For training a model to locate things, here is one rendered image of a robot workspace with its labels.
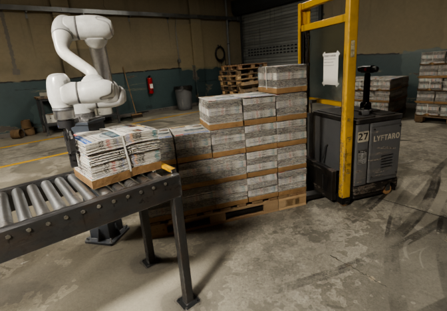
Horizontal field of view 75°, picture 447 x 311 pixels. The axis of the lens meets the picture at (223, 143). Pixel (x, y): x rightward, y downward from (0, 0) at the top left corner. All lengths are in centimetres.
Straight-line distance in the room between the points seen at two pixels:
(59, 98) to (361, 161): 241
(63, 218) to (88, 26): 108
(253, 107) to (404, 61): 633
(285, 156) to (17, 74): 720
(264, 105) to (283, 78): 27
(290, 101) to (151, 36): 754
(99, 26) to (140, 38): 758
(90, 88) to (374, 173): 249
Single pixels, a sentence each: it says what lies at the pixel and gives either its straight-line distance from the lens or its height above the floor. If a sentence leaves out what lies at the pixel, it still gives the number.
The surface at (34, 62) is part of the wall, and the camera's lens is 868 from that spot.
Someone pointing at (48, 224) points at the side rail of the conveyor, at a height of 77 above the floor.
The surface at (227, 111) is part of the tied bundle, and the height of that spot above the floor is 97.
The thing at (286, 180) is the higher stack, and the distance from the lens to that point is 270.
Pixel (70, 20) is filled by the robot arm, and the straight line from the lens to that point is 195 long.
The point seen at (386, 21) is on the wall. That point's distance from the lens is 858.
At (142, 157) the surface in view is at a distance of 158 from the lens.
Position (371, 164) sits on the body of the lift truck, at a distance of 300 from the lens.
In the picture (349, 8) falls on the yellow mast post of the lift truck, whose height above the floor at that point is 168.
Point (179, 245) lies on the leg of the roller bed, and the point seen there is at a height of 40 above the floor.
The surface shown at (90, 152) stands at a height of 99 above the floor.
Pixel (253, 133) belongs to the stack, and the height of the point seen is 76.
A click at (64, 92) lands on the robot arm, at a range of 150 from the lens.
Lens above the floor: 133
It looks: 15 degrees down
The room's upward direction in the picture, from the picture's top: 4 degrees counter-clockwise
